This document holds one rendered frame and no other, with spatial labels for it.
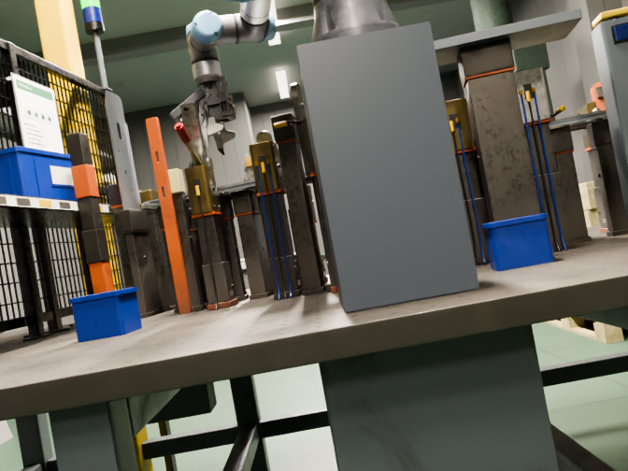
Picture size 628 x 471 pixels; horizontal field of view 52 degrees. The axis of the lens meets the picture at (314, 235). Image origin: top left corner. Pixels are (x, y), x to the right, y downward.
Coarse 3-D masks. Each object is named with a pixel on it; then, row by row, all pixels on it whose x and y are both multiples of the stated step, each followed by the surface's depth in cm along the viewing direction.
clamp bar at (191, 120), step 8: (184, 104) 159; (192, 104) 158; (184, 112) 159; (192, 112) 159; (184, 120) 159; (192, 120) 159; (192, 128) 159; (200, 128) 160; (192, 136) 160; (200, 136) 159; (200, 144) 160; (200, 152) 160; (192, 160) 161
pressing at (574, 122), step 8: (592, 112) 153; (600, 112) 152; (560, 120) 154; (568, 120) 153; (576, 120) 153; (584, 120) 153; (592, 120) 164; (552, 128) 166; (576, 128) 171; (584, 128) 170; (232, 184) 164; (240, 184) 164; (248, 184) 163; (224, 192) 175; (232, 192) 178; (152, 200) 167; (144, 208) 173; (152, 208) 178
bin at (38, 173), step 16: (0, 160) 150; (16, 160) 149; (32, 160) 153; (48, 160) 159; (64, 160) 165; (0, 176) 150; (16, 176) 149; (32, 176) 152; (48, 176) 157; (64, 176) 164; (0, 192) 150; (16, 192) 149; (32, 192) 151; (48, 192) 156; (64, 192) 163
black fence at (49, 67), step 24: (0, 48) 181; (0, 72) 181; (24, 72) 192; (48, 72) 208; (0, 96) 178; (96, 96) 239; (72, 120) 216; (96, 120) 236; (96, 168) 227; (0, 240) 167; (72, 240) 202; (0, 264) 164; (48, 264) 184; (72, 264) 200; (120, 264) 232; (48, 288) 183; (120, 288) 229; (0, 312) 162; (24, 312) 172; (48, 312) 180; (72, 312) 192; (24, 336) 180; (168, 432) 244; (168, 456) 242
